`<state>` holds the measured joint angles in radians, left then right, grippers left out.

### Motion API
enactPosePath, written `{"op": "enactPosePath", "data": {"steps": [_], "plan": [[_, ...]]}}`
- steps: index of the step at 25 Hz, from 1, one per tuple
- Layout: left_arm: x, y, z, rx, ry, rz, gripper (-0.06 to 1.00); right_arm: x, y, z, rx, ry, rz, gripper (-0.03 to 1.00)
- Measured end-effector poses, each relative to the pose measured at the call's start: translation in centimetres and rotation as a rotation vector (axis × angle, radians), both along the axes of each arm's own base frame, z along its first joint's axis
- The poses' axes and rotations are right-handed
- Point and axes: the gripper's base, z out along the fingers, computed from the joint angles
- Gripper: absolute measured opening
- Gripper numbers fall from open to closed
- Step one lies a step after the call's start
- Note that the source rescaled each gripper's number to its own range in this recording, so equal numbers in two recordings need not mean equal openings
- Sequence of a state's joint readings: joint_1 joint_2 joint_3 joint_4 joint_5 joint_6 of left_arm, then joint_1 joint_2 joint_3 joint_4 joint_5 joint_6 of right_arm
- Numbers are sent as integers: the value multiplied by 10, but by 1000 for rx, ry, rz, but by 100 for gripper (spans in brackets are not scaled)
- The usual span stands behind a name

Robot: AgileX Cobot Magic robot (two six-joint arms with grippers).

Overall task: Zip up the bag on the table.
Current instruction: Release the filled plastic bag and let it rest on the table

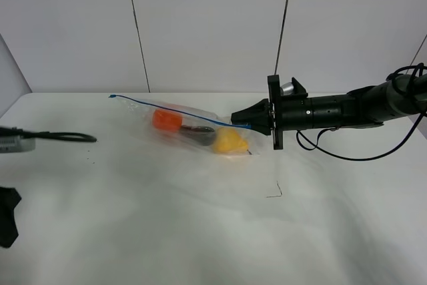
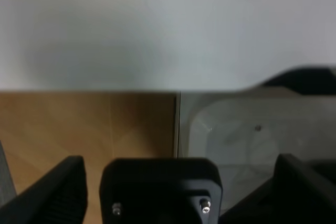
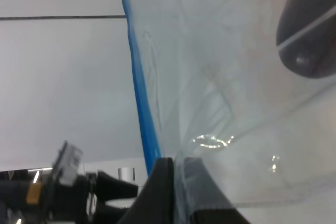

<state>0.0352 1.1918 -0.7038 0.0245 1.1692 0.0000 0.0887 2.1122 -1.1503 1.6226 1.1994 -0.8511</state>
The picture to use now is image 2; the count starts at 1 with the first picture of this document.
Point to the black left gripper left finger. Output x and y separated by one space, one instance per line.
58 197

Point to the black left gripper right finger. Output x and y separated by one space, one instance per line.
298 192

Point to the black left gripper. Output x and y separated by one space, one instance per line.
160 190

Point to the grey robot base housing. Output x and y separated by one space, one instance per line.
244 132

